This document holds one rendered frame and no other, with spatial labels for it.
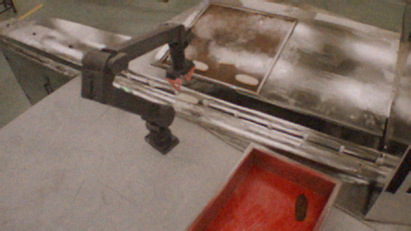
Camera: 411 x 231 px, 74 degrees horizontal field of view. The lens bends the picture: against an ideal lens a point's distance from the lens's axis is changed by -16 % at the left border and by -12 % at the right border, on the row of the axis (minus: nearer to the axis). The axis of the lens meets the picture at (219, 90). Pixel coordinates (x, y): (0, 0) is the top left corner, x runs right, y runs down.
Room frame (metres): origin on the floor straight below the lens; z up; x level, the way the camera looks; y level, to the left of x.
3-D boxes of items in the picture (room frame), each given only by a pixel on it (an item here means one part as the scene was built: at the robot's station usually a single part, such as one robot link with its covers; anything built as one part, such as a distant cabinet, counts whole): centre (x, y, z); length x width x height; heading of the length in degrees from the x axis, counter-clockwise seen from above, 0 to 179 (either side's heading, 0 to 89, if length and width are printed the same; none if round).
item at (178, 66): (0.97, 0.14, 1.04); 0.10 x 0.07 x 0.07; 147
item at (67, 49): (1.55, 1.05, 0.89); 1.25 x 0.18 x 0.09; 57
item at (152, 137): (0.77, 0.24, 0.86); 0.12 x 0.09 x 0.08; 46
